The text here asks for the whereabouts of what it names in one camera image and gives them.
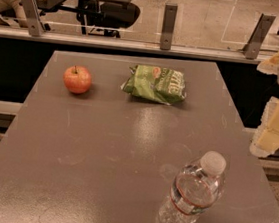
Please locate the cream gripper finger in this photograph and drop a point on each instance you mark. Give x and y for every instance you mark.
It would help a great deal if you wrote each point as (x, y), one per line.
(265, 140)
(270, 65)

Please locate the clear plastic water bottle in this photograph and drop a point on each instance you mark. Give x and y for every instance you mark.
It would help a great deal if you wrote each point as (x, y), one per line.
(196, 187)

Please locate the red apple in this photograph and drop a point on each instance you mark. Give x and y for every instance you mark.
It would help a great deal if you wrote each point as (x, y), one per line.
(77, 79)

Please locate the green chip bag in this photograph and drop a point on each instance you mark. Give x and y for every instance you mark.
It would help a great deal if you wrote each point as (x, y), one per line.
(162, 85)

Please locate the right metal bracket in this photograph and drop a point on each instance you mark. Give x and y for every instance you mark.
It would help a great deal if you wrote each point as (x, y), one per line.
(253, 45)

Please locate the left metal bracket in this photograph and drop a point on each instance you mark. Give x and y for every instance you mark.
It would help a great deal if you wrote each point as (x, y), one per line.
(32, 16)

